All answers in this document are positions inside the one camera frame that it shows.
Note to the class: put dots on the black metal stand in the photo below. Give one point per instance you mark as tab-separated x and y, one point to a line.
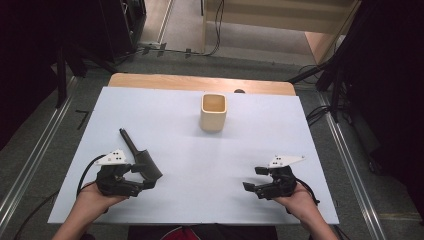
61	83
335	100

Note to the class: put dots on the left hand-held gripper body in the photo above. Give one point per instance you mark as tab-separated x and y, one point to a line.
111	183

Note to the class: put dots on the white board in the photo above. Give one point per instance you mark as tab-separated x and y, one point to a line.
200	160

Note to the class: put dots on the person's right hand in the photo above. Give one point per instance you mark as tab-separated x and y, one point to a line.
301	201

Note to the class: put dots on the light wooden furniture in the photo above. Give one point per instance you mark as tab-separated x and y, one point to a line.
266	16

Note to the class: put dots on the beige square cup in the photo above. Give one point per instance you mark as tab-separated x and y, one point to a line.
213	120

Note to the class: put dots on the small dark knob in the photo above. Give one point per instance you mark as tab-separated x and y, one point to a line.
239	91

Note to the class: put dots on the black cabinet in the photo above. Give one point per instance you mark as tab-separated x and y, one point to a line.
116	30

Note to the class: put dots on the metal floor rail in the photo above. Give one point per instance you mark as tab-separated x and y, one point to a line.
165	20
33	160
350	160

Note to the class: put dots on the black spatula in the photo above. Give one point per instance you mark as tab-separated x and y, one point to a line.
148	163

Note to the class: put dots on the brown wooden panel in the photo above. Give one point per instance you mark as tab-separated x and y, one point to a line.
318	45

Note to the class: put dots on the wooden table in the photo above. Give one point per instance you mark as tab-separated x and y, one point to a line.
186	82

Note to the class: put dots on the dark curtain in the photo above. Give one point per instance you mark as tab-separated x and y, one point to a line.
26	50
393	83

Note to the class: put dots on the person's left hand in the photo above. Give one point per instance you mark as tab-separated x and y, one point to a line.
95	200

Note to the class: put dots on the person's dark clothing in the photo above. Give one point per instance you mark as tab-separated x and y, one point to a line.
206	233

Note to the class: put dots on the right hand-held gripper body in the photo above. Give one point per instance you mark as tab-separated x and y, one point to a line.
281	183

